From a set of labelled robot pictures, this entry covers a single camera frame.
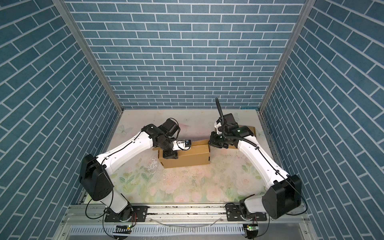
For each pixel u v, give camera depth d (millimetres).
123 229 722
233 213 734
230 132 596
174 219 736
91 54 886
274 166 442
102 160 449
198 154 788
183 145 707
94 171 462
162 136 593
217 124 742
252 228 737
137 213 734
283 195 396
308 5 703
